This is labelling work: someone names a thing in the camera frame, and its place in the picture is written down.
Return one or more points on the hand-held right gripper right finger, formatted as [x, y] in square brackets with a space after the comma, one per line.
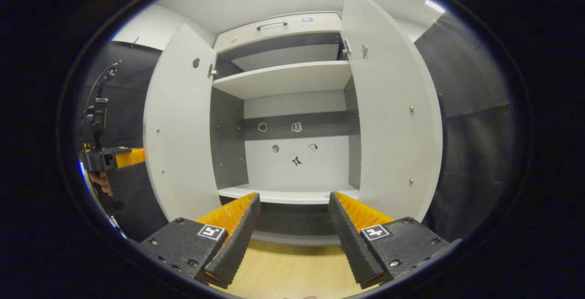
[354, 239]

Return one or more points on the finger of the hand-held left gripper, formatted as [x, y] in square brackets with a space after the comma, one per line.
[130, 157]

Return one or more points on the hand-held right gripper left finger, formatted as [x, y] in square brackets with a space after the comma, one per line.
[235, 239]

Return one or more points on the beige cabinet door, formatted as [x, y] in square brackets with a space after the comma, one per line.
[183, 130]
[393, 107]

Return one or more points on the beige double-door shoe cabinet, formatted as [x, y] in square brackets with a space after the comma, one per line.
[297, 107]

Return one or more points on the white cabinet shelf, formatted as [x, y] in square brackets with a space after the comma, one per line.
[283, 79]
[292, 194]

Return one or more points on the metal door hinge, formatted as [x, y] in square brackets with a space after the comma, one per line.
[347, 46]
[212, 71]

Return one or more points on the beige cabinet drawer front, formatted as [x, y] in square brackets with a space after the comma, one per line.
[292, 34]

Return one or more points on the black backdrop cloth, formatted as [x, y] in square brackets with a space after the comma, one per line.
[475, 130]
[132, 107]

